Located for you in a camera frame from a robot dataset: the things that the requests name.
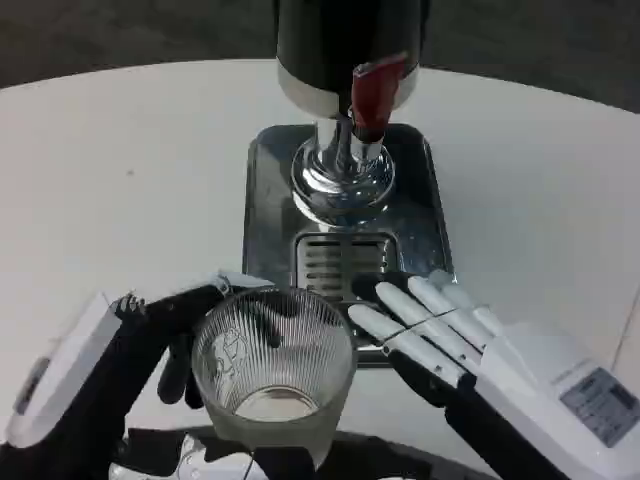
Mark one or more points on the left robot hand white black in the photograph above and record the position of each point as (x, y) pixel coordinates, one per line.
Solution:
(75, 360)

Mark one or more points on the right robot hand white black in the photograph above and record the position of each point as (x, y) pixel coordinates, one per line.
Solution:
(520, 380)

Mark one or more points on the clear ribbed glass cup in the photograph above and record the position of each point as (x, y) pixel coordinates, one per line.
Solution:
(270, 350)

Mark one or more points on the black white robot torso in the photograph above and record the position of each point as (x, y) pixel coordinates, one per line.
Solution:
(165, 455)

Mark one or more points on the slotted steel tray grid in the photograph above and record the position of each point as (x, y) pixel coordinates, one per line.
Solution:
(340, 260)

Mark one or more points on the steel drip tray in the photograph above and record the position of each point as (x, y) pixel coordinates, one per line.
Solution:
(270, 210)

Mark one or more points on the black steel drink dispenser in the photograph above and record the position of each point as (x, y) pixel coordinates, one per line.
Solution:
(320, 45)

